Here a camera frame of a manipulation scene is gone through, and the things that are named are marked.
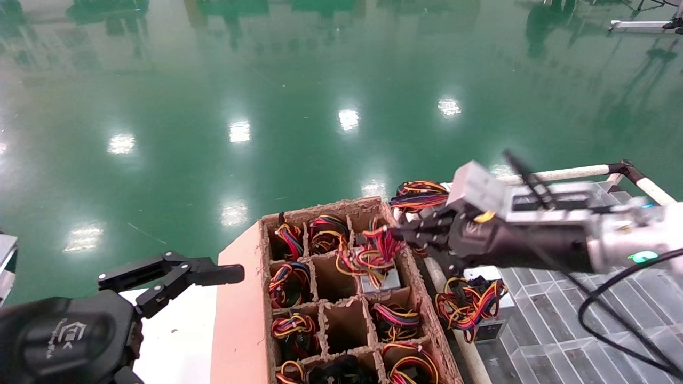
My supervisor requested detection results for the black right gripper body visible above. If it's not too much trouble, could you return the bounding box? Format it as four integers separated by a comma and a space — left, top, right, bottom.
448, 211, 593, 273

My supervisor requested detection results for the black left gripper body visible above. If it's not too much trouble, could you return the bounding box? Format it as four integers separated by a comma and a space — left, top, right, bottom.
0, 291, 144, 384

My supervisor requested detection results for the pink cardboard panel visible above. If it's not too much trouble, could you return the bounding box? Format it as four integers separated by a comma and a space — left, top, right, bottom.
210, 220, 278, 384

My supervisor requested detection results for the white flat sheet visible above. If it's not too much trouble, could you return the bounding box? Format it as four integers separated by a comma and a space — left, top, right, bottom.
118, 284, 218, 384

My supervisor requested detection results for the clear plastic divider tray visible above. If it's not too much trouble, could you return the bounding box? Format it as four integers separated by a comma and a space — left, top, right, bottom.
470, 180, 683, 384

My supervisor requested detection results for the brown cardboard divider box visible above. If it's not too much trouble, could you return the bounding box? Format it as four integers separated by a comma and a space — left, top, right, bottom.
258, 196, 464, 384

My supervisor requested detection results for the black pipe connector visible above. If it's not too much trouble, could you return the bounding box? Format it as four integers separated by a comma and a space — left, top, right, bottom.
606, 158, 647, 187

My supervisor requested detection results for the white stand base bar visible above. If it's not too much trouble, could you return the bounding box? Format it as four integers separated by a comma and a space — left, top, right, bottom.
609, 19, 683, 35

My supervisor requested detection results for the silver camera mounting bracket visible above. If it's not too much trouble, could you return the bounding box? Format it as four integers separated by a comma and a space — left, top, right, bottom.
504, 181, 601, 225

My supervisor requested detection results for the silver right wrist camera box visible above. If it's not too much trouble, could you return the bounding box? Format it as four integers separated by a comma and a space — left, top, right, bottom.
447, 160, 509, 215

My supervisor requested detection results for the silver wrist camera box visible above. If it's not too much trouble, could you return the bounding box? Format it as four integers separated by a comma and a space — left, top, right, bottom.
447, 160, 509, 215
0, 234, 18, 307

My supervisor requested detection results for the thin black camera cable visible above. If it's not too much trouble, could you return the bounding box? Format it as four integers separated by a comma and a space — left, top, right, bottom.
503, 149, 555, 210

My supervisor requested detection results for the long white pipe rail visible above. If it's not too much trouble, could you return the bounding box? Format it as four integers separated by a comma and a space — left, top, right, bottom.
446, 164, 611, 193

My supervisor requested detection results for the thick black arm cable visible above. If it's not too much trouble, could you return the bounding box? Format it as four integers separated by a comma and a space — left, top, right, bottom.
578, 246, 683, 377

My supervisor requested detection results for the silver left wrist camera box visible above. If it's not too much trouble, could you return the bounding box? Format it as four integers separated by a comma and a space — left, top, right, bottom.
0, 234, 18, 307

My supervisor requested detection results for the beige pipe rail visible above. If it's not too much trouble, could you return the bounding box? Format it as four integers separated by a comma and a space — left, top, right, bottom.
403, 211, 493, 384

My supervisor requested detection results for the short white pipe rail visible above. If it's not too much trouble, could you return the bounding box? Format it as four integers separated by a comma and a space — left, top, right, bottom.
634, 176, 678, 207

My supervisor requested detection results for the power supply with black cables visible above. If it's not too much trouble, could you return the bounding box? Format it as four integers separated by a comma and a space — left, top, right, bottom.
306, 354, 377, 384

